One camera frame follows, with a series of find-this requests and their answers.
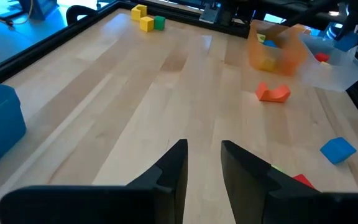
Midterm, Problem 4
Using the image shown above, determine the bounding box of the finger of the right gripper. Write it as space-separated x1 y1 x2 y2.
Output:
337 6 356 40

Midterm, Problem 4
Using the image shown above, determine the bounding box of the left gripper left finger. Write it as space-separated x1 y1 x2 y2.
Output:
0 139 188 224

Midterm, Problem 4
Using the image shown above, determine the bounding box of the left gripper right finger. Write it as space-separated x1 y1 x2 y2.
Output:
221 139 358 224

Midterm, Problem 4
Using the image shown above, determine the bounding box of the blue wooden cube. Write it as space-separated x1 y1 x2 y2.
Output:
334 32 358 52
319 136 357 165

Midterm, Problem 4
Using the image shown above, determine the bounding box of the red wooden cube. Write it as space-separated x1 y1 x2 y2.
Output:
292 174 316 190
314 52 331 63

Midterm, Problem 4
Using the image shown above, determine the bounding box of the red wooden arch block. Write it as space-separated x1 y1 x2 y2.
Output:
255 82 291 103

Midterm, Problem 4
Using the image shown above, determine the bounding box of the yellow wooden cube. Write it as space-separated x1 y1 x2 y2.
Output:
139 16 155 33

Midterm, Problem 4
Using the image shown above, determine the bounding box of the green wooden cube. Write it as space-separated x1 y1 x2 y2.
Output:
153 15 166 31

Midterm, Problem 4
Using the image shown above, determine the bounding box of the yellow wooden block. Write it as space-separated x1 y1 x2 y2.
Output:
131 4 148 22

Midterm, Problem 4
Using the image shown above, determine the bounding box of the clear plastic bin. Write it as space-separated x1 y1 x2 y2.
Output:
296 32 358 93

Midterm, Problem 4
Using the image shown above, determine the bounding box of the orange translucent bin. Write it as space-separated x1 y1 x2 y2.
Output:
247 19 310 77

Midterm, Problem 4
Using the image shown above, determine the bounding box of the blue-lit stand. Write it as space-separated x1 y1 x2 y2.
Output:
17 0 60 19

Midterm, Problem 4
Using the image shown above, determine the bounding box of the silver mounting bracket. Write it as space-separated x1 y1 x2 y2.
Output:
199 2 219 24

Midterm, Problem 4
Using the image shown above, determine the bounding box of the black cable loop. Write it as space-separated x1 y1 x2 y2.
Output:
65 4 98 26

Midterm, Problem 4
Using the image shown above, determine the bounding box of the pale floor cable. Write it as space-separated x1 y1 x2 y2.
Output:
0 0 35 27

